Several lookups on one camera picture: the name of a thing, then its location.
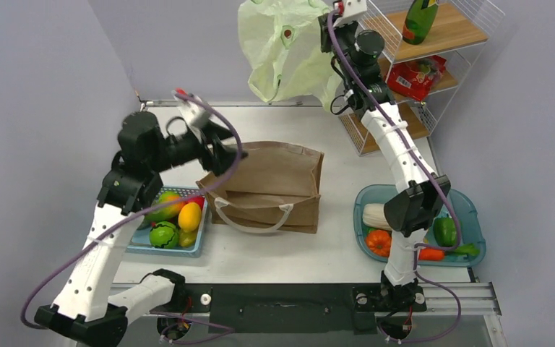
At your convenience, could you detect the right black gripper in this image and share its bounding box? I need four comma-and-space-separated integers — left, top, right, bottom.
319, 13, 359, 83

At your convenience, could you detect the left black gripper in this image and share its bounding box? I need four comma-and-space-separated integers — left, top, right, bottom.
149, 120, 249, 174

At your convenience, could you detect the brown jute tote bag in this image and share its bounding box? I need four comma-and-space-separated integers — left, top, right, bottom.
197, 141, 324, 234

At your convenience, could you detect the green plastic grocery bag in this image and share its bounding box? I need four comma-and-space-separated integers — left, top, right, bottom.
237, 0, 341, 110

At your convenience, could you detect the green glass bottle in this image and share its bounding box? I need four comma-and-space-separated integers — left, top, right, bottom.
402, 0, 439, 45

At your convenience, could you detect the red snack bag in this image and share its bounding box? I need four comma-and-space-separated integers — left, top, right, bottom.
387, 55, 447, 101

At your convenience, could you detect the orange mini pumpkin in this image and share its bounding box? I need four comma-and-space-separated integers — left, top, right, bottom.
365, 229, 392, 258

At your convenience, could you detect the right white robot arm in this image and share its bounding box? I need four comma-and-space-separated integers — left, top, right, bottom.
318, 9, 451, 311

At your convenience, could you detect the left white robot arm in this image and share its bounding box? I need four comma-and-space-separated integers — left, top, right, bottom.
20, 111, 246, 346

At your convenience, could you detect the red apple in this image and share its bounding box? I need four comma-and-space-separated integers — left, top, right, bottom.
186, 195, 205, 210

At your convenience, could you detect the yellow lemon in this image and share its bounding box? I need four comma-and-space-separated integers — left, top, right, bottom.
178, 202, 202, 232

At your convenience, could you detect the red green mango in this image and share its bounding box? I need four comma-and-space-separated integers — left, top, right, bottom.
145, 191, 186, 223

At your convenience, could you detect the yellow green pear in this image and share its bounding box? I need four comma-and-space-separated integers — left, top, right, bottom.
178, 229, 198, 248

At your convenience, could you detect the small green watermelon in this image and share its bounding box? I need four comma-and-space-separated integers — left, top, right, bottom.
149, 221, 179, 249

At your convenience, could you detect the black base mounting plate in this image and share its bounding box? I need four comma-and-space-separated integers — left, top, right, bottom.
158, 283, 427, 334

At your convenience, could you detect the yellow napa cabbage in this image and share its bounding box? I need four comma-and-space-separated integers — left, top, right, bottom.
361, 203, 391, 231

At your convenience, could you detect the green bell pepper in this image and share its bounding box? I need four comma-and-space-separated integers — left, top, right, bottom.
432, 217, 457, 247

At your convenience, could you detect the teal plastic tray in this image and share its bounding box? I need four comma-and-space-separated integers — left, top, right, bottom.
353, 184, 486, 267

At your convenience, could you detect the red chili pepper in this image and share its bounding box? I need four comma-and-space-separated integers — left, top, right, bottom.
418, 248, 445, 262

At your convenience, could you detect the green leafy vegetable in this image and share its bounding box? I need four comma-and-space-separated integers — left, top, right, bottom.
449, 243, 481, 257

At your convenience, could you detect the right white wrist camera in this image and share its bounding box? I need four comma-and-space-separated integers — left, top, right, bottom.
332, 0, 367, 27

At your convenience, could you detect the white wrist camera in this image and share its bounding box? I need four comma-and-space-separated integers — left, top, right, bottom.
332, 0, 367, 27
172, 90, 212, 129

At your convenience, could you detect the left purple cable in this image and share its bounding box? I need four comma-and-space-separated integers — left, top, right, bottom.
20, 89, 244, 346

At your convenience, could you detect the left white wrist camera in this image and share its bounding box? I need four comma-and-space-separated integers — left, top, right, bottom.
172, 90, 212, 129

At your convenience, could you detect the white wire wooden shelf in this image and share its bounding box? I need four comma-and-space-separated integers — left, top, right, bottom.
361, 1, 505, 139

